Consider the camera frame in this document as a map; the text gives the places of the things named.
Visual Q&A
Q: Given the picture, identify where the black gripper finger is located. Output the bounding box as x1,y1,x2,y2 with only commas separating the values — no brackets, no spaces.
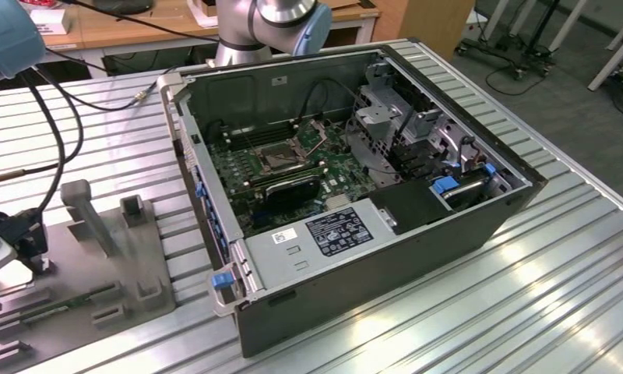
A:
17,232,52,276

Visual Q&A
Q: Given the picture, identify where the CPU socket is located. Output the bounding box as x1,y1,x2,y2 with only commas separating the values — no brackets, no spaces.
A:
253,142,308,176

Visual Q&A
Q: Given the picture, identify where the grey parts rack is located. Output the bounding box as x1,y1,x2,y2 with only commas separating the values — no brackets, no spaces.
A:
0,179,177,371

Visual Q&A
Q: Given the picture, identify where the green RAM stick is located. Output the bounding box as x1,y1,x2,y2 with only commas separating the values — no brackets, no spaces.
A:
23,286,119,326

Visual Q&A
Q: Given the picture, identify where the grey power supply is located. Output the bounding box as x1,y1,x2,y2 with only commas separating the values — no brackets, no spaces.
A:
242,196,400,292

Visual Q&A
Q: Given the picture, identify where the black graphics card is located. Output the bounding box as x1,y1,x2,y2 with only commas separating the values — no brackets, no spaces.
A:
248,173,324,231

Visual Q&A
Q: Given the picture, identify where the white box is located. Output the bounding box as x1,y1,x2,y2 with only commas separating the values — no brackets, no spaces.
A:
31,9,75,37

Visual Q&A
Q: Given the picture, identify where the wooden desk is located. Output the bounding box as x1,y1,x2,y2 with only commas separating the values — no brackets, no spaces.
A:
31,0,384,79

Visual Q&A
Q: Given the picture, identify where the metal socket cover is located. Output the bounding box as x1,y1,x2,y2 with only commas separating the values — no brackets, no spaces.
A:
305,118,334,138

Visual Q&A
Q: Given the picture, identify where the green motherboard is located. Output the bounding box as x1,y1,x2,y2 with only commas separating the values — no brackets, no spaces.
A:
206,118,376,237

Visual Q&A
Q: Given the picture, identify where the black open PC case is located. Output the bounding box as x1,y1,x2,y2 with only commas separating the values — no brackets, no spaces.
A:
156,37,548,358

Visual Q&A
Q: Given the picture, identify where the black plastic shroud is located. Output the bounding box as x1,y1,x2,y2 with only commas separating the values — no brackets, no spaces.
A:
370,181,454,235

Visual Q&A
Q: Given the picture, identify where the grey metal disk bay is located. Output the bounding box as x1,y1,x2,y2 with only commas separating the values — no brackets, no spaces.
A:
350,62,446,164

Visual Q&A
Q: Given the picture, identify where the blue disk carrier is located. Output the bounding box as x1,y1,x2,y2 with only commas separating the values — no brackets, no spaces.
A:
429,175,460,196

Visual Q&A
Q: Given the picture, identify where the wooden cabinet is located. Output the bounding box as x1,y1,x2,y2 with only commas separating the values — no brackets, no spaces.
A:
376,0,474,62

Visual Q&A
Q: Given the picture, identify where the black wheeled stand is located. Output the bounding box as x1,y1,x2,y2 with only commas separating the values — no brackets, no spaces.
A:
456,0,558,81

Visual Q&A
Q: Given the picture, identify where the brown cable sleeve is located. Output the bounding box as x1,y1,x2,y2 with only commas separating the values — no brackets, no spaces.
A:
0,168,33,187

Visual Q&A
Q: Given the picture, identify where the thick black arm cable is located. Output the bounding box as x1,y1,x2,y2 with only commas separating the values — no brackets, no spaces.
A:
9,64,88,235

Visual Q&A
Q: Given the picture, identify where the thin black cable metal plug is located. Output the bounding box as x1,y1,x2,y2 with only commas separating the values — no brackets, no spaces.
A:
36,65,151,114

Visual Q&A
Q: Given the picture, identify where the white table frame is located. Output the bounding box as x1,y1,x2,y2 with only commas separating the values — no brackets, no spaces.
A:
586,0,623,93

